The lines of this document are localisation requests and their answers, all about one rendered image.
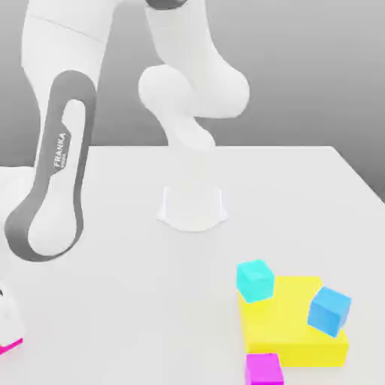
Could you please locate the small magenta cube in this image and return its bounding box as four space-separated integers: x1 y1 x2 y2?
244 353 285 385

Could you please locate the large yellow box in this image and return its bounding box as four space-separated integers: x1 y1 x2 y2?
237 275 350 368

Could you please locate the small cyan cube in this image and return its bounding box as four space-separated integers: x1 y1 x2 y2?
235 259 276 304

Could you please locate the small blue cube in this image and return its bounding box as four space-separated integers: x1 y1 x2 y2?
307 285 353 339

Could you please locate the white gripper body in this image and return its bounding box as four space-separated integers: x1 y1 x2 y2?
0 296 27 347

